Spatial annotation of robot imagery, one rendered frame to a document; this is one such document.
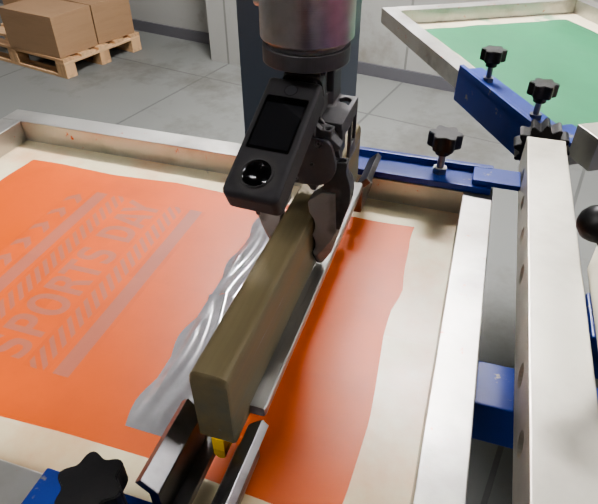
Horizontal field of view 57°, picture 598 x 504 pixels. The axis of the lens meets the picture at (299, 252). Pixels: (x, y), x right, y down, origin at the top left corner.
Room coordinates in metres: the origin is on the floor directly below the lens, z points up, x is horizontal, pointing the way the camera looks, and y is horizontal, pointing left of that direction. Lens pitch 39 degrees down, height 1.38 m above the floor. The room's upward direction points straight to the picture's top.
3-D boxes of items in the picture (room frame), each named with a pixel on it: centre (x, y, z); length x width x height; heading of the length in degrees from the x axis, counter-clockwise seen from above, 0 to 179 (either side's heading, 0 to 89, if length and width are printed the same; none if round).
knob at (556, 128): (0.69, -0.34, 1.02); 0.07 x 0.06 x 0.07; 72
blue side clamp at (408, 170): (0.68, -0.12, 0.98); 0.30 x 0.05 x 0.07; 72
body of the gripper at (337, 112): (0.46, -0.01, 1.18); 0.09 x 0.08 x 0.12; 162
